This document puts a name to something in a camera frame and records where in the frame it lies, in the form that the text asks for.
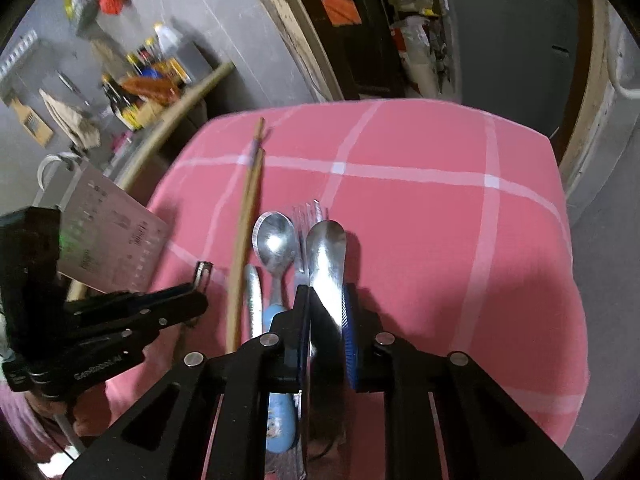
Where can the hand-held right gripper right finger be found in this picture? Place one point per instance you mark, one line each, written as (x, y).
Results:
(350, 345)

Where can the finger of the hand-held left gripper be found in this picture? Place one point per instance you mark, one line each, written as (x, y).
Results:
(150, 302)
(130, 332)

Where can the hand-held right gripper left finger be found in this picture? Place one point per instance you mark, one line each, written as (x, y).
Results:
(301, 355)

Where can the white perforated utensil holder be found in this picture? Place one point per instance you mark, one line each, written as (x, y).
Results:
(115, 240)

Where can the steel fork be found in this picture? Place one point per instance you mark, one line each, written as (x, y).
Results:
(300, 240)

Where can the person's left forearm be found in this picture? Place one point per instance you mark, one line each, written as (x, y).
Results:
(25, 430)

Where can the person's left hand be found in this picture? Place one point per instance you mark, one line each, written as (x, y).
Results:
(92, 410)

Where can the pink checked tablecloth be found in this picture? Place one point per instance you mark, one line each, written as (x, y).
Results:
(425, 260)

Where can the steel faucet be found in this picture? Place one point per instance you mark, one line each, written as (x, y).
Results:
(50, 165)

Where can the wooden grater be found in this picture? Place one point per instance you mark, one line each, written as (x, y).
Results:
(32, 125)

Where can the beige cloth towel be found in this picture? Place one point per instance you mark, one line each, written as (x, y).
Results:
(70, 117)

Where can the sauce bottle with yellow label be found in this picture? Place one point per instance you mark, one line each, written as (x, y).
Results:
(131, 115)

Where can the orange snack packet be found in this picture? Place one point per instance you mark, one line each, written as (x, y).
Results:
(150, 87)

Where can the white plastic floor bag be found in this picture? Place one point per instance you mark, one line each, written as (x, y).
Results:
(420, 55)

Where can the grey cabinet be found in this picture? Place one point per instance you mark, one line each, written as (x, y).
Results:
(510, 50)

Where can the orange striped bag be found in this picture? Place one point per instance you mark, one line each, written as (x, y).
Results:
(340, 2)

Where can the wooden door frame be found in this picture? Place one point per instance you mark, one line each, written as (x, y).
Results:
(295, 20)

